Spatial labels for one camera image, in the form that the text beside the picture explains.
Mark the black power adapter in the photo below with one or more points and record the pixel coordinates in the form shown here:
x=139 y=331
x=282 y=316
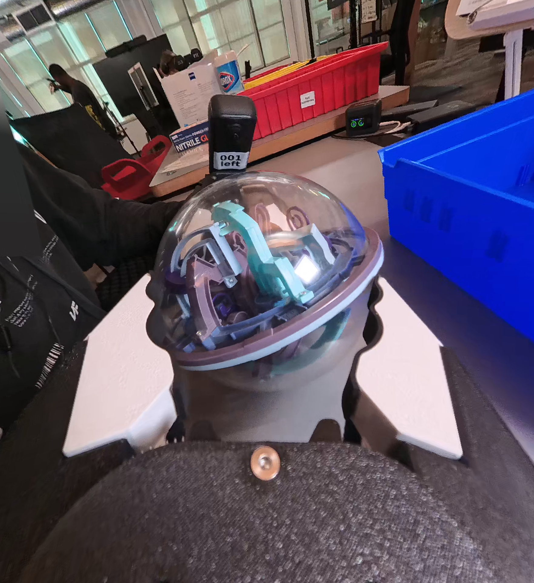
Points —
x=442 y=114

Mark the blue plastic bin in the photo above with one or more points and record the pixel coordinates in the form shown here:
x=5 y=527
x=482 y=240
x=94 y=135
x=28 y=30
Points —
x=476 y=209

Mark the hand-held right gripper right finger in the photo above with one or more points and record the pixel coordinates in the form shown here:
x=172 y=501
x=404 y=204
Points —
x=408 y=383

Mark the white wipes canister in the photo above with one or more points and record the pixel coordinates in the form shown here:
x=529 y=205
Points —
x=229 y=73

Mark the clear plastic maze ball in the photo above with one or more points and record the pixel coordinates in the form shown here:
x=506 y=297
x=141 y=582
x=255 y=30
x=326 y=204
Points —
x=262 y=273

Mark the red plastic bin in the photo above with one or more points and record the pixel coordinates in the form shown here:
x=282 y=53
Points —
x=312 y=86

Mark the blue white glove box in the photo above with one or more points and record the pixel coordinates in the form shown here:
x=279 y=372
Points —
x=192 y=138

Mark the small black digital timer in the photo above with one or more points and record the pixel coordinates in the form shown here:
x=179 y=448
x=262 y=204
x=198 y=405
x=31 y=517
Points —
x=363 y=118

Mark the black monitor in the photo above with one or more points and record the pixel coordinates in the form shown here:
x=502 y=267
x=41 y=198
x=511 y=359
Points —
x=130 y=77

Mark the white printed sign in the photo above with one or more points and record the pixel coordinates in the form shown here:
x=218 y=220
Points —
x=189 y=96

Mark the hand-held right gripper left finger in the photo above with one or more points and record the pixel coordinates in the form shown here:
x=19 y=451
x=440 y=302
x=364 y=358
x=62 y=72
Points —
x=121 y=378

